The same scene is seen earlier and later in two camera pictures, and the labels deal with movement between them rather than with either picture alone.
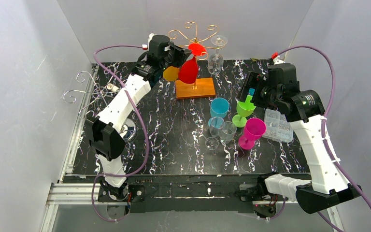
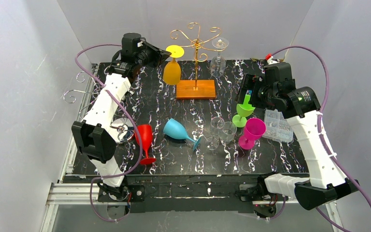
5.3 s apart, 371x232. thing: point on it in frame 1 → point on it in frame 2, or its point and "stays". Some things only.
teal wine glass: x=219 y=108 → x=173 y=128
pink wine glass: x=254 y=129 stays
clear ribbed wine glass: x=228 y=131 stays
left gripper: x=179 y=54 → x=155 y=55
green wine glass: x=244 y=109 stays
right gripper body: x=249 y=87 stays
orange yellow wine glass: x=171 y=73 stays
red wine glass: x=188 y=69 → x=146 y=133
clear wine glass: x=216 y=125 stays
